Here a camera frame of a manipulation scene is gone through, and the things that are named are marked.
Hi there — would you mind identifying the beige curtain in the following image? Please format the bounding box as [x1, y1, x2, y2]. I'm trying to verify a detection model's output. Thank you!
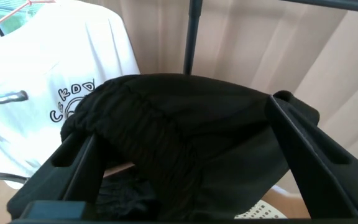
[79, 0, 358, 194]

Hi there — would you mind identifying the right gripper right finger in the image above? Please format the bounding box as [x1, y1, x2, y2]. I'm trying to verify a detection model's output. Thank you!
[264, 95, 358, 219]

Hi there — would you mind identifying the white garment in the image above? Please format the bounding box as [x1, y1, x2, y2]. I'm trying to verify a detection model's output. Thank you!
[0, 0, 141, 190]

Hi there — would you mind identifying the white laundry basket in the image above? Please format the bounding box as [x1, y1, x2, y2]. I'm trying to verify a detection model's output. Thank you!
[234, 199, 288, 220]

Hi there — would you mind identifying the black garment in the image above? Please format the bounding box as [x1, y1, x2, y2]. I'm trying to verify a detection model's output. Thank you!
[60, 73, 320, 220]

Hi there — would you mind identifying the black clothes rack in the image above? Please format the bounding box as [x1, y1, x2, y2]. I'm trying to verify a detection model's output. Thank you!
[183, 0, 358, 76]

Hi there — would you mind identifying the window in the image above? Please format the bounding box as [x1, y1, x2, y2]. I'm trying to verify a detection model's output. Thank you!
[0, 0, 45, 41]

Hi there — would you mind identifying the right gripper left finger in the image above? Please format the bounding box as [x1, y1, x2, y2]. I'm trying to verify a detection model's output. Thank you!
[6, 133, 106, 220]

